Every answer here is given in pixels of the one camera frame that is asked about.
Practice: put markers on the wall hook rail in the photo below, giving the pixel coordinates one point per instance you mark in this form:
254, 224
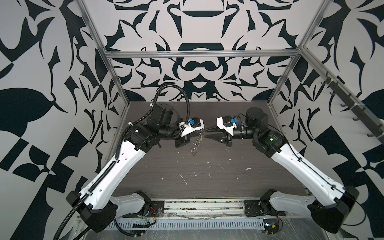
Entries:
351, 102

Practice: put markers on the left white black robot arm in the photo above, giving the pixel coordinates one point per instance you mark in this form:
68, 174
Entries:
95, 202

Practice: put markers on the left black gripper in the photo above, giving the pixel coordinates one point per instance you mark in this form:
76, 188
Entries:
182, 139

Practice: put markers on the electronics board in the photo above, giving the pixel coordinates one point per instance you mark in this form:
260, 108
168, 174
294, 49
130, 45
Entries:
273, 226
144, 225

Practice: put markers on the right electronics board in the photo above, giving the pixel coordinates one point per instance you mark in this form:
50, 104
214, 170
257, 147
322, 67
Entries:
273, 226

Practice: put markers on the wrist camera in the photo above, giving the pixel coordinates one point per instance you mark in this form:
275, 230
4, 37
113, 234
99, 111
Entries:
193, 125
227, 123

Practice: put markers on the white slotted cable duct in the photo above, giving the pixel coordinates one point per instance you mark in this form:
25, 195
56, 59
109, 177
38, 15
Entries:
202, 224

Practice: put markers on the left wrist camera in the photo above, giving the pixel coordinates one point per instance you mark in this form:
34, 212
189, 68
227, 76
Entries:
193, 125

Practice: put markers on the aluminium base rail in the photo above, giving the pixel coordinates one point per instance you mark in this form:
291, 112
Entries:
211, 208

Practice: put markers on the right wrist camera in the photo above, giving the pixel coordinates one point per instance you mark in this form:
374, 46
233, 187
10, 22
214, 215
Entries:
227, 123

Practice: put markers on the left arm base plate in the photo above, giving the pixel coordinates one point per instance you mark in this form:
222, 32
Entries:
153, 208

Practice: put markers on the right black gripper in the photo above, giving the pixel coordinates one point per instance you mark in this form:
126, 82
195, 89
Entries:
227, 139

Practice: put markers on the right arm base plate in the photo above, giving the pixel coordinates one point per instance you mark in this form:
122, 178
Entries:
256, 208

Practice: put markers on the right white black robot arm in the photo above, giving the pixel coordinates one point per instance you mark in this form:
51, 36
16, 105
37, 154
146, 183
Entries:
329, 203

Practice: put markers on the left electronics board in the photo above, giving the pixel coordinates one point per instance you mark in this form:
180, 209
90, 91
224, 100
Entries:
144, 225

